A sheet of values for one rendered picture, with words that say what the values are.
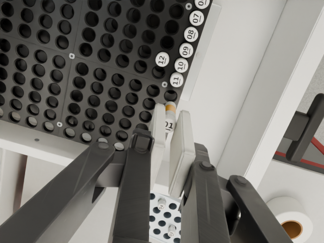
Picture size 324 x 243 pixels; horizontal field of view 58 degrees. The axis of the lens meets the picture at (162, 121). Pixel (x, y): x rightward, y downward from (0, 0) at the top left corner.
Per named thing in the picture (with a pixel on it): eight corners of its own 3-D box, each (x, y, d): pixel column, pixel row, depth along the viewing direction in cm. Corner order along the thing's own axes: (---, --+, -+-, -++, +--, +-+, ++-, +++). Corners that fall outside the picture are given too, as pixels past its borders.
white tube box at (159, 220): (204, 200, 49) (206, 215, 46) (181, 235, 52) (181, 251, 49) (138, 169, 48) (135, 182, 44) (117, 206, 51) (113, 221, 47)
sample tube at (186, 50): (192, 39, 30) (194, 45, 26) (190, 52, 30) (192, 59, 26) (180, 37, 30) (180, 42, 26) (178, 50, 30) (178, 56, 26)
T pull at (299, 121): (328, 94, 28) (335, 98, 27) (293, 160, 31) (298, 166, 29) (293, 83, 28) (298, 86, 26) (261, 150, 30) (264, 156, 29)
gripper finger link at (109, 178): (140, 198, 15) (81, 184, 14) (146, 151, 19) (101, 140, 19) (147, 173, 14) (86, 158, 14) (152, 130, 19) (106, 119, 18)
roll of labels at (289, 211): (311, 215, 49) (322, 232, 45) (276, 236, 51) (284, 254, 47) (287, 188, 48) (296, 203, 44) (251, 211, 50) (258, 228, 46)
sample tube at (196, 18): (201, 11, 29) (205, 11, 25) (199, 24, 29) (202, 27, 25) (189, 9, 29) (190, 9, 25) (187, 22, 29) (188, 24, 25)
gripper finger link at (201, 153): (193, 183, 14) (251, 198, 14) (189, 140, 19) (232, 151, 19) (184, 208, 15) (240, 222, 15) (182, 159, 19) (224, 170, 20)
